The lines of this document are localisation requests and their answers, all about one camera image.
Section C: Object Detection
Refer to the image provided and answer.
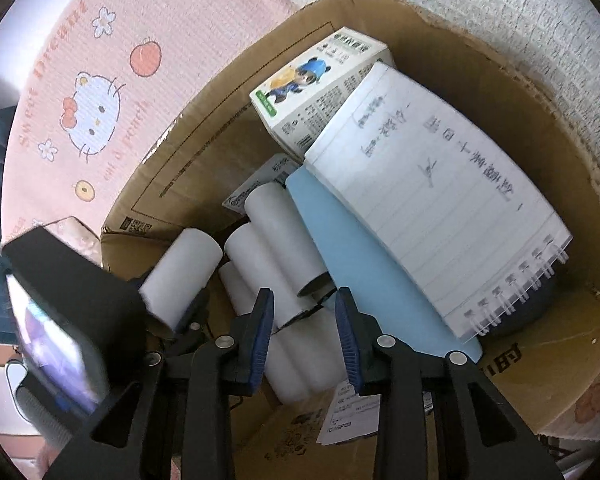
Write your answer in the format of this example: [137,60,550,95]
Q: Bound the light blue notebook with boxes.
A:
[285,165,483,361]

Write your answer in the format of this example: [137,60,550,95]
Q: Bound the brown cardboard box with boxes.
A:
[100,0,600,480]

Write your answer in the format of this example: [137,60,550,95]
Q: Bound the white cartoon print carton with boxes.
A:
[250,27,393,158]

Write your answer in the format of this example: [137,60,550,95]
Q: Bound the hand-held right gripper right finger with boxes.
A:
[334,290,556,480]

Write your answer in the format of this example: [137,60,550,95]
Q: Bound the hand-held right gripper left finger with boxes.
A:
[45,287,276,480]

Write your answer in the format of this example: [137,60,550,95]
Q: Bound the white lint roller refill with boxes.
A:
[137,227,223,333]

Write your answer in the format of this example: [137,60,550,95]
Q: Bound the white printed paper tag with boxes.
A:
[222,152,301,216]
[317,380,383,446]

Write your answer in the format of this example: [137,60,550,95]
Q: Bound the pink and white printed blanket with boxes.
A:
[0,0,600,441]

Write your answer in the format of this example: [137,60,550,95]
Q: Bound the pile of white paper rolls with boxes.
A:
[217,182,351,406]

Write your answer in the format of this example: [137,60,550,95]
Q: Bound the beige lace cloth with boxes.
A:
[45,216,102,263]

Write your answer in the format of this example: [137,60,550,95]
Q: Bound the white spiral notebook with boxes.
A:
[304,62,573,343]

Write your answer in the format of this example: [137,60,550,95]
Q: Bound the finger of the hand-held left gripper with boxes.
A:
[167,287,213,356]

